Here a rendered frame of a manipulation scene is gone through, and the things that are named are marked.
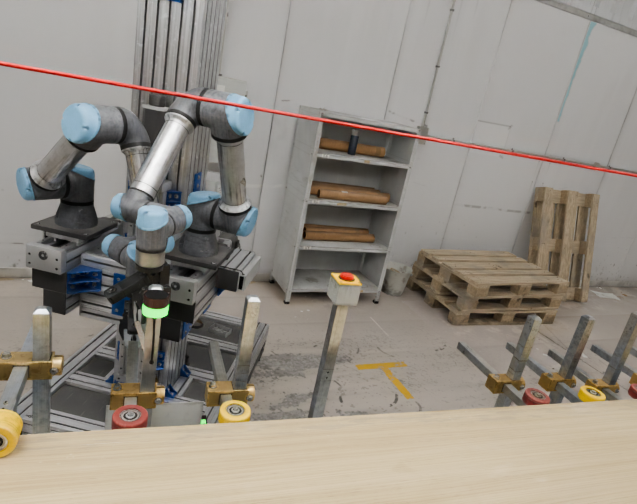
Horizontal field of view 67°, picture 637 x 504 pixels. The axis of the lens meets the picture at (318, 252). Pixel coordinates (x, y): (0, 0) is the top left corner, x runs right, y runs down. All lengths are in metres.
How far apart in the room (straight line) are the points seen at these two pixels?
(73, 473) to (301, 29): 3.45
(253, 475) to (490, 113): 4.37
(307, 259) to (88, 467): 3.47
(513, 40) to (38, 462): 4.78
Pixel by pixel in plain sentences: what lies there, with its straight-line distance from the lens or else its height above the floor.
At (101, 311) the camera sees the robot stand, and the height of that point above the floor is 0.72.
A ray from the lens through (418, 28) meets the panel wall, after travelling 4.50.
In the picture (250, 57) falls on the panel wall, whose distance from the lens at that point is 3.91.
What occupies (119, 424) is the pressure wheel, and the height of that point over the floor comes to 0.91.
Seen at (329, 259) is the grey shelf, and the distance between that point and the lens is 4.51.
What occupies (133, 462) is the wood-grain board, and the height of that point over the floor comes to 0.90.
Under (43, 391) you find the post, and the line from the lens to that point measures 1.42.
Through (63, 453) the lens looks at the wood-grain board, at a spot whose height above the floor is 0.90.
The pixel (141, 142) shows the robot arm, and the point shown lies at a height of 1.44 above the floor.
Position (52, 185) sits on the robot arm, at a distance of 1.92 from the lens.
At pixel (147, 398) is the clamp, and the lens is 1.42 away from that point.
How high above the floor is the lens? 1.71
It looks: 18 degrees down
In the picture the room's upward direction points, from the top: 11 degrees clockwise
